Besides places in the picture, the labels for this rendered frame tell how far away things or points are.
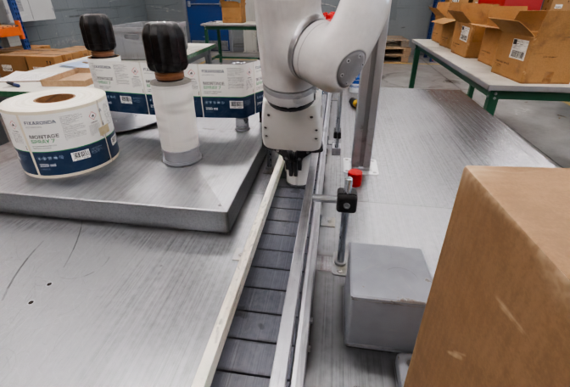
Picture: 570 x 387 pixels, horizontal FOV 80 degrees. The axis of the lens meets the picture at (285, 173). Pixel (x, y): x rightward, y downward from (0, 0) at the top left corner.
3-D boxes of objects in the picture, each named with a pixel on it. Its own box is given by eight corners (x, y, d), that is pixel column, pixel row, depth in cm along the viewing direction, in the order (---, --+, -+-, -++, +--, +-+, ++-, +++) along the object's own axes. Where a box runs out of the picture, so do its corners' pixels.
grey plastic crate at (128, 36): (145, 48, 300) (140, 21, 290) (189, 48, 297) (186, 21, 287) (109, 59, 247) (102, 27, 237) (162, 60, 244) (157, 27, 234)
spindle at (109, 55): (113, 109, 110) (89, 13, 97) (138, 110, 109) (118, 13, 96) (95, 118, 103) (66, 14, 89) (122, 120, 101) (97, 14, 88)
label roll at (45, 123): (136, 144, 88) (123, 88, 81) (82, 182, 71) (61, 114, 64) (67, 139, 91) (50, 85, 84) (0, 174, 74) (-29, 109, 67)
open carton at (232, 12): (218, 23, 584) (215, -2, 567) (227, 21, 625) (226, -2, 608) (241, 23, 577) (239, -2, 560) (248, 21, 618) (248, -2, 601)
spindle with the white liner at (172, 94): (173, 149, 85) (151, 19, 71) (207, 152, 84) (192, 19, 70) (156, 165, 77) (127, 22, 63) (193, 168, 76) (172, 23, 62)
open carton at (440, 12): (421, 39, 377) (427, 1, 359) (462, 40, 373) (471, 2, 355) (430, 43, 342) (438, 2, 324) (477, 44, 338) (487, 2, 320)
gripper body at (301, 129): (326, 76, 53) (323, 131, 62) (262, 75, 55) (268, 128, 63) (322, 105, 49) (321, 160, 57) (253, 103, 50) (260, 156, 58)
